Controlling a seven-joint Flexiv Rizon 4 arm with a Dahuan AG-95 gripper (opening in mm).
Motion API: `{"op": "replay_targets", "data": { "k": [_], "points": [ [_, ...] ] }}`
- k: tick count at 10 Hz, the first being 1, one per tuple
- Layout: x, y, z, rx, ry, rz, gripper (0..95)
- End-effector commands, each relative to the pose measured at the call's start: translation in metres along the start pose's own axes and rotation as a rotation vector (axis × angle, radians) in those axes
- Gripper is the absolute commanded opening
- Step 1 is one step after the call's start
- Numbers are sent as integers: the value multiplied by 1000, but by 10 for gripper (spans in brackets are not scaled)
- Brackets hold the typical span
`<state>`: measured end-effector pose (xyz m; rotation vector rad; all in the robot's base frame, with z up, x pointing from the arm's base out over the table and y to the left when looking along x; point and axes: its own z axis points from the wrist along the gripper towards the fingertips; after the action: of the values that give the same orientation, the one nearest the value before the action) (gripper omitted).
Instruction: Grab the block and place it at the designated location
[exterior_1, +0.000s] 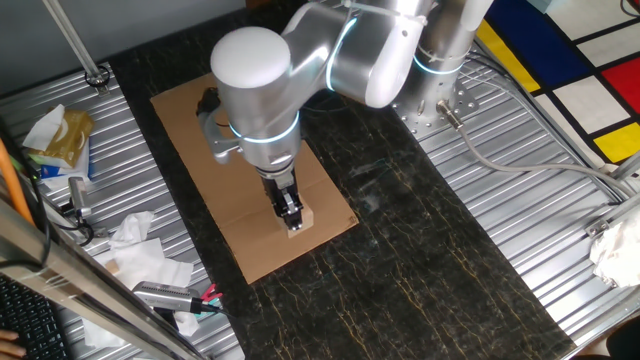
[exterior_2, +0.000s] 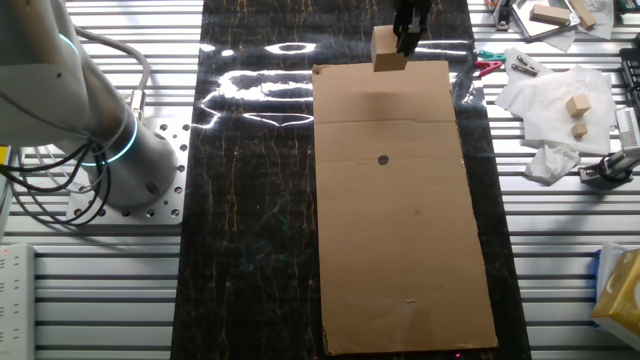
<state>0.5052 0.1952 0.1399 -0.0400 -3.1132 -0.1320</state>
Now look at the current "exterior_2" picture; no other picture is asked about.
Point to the large white tissue sheet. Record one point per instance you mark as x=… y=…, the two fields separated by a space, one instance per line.
x=545 y=105

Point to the black keyboard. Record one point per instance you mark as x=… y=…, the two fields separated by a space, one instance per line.
x=632 y=75

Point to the long wooden block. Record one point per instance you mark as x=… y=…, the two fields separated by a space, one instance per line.
x=584 y=14

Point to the white paper piece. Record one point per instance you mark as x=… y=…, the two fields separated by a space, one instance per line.
x=562 y=41

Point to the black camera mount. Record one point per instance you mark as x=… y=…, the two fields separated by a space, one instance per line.
x=600 y=175

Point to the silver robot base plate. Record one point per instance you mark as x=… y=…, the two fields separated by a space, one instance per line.
x=170 y=200

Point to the yellow tissue box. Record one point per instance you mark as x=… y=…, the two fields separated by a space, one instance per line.
x=622 y=295

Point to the red clothespin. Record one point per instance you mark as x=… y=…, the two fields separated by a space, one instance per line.
x=487 y=66

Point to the white pulled tissue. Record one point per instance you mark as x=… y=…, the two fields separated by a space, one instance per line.
x=607 y=265

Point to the white power strip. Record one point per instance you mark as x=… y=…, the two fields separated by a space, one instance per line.
x=15 y=300

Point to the brown cardboard sheet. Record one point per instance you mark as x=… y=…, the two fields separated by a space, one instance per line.
x=400 y=240

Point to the white tissue wad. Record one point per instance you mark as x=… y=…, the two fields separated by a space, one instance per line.
x=602 y=22

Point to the rectangular wooden block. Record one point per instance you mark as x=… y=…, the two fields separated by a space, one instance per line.
x=550 y=15

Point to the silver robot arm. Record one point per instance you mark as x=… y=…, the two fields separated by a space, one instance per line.
x=50 y=85

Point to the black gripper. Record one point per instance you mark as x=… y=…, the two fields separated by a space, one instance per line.
x=412 y=6

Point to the metal tray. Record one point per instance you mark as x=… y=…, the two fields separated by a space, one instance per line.
x=525 y=27

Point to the silver metal clip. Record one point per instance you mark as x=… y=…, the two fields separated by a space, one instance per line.
x=525 y=70
x=525 y=61

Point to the crumpled white tissue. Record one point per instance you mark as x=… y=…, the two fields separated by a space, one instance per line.
x=550 y=162

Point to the medium wooden cube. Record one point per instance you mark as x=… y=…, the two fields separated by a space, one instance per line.
x=578 y=106

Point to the large wooden cube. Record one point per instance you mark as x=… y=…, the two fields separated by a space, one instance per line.
x=385 y=50

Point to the small wooden cube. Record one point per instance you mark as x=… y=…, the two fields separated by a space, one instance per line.
x=579 y=130

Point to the black marble pattern mat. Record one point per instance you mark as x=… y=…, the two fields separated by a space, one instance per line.
x=250 y=200

